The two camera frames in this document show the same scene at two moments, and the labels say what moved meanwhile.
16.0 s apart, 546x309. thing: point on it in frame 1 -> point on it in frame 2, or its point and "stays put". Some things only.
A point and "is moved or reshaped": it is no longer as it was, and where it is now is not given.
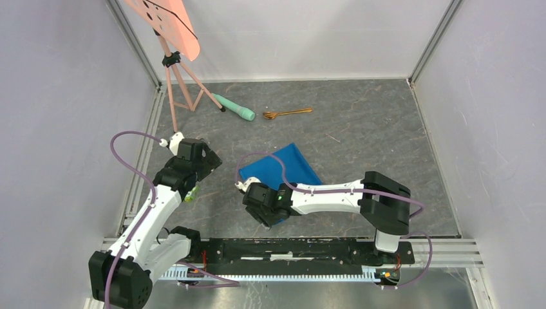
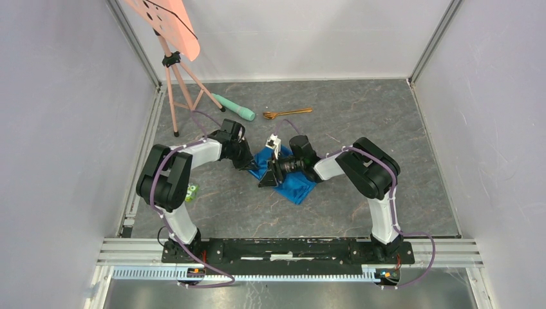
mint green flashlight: x=243 y=112 stays put
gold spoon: x=272 y=115 stays put
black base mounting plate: x=300 y=256 stays put
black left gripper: x=210 y=161 -> x=248 y=163
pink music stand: x=171 y=22 stays put
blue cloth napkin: x=269 y=170 is moved or reshaped
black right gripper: x=266 y=221 -> x=268 y=179
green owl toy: x=191 y=195 stays put
